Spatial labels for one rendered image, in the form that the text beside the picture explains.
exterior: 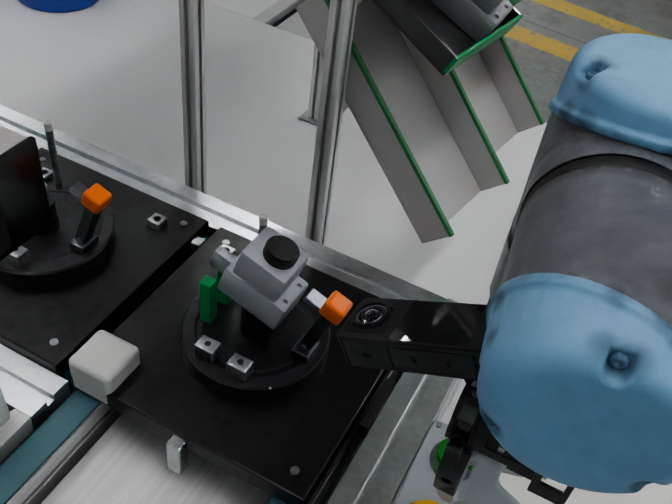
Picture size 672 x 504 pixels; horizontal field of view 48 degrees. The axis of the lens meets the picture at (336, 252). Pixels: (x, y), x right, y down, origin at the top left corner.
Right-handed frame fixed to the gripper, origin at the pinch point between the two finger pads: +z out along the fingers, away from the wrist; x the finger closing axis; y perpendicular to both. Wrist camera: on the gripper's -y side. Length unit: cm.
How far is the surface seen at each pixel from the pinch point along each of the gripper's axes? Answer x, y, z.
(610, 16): 347, -24, 103
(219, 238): 18.8, -32.4, 6.4
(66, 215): 11.1, -46.3, 4.4
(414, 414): 9.8, -5.2, 7.4
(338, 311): 7.8, -13.3, -3.5
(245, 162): 45, -45, 17
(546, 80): 264, -34, 103
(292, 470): -1.6, -11.6, 6.3
